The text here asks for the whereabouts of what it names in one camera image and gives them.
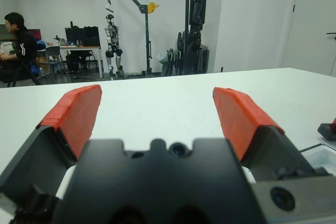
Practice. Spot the dark hoist gantry yellow winch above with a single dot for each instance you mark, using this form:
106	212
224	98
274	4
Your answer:
147	37

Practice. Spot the blue bag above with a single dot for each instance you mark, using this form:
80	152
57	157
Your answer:
34	69

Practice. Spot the grey chair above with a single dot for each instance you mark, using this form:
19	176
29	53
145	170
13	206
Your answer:
53	53

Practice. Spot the black computer monitor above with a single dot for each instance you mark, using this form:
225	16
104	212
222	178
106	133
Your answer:
92	36
74	36

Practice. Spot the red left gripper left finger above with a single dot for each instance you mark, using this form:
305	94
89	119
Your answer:
73	113

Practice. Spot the small black camera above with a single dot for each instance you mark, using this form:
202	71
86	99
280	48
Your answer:
328	130

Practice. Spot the folded grey chairs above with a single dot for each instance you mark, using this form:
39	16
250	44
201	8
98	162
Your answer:
173	61

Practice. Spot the black hanging robot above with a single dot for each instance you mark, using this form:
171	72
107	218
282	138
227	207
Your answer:
197	6

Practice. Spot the black box base white insert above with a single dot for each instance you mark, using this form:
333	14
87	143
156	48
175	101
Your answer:
324	159

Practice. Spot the silver humanoid robot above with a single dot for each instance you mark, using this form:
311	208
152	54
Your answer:
113	37

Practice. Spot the black hoist stand yellow winch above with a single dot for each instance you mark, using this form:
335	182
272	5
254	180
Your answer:
187	24

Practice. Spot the black office chair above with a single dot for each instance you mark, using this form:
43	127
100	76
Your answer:
23	74

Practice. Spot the white door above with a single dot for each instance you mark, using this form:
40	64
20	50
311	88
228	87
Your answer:
309	24

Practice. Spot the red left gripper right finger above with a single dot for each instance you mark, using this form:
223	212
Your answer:
244	119

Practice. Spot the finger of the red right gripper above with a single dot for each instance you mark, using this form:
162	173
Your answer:
334	121

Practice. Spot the white plastic bag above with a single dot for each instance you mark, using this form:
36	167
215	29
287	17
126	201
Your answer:
162	58

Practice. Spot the person in black sweater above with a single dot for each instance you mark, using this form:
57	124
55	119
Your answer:
25	45

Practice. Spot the white office desk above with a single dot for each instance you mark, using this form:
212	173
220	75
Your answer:
78	48

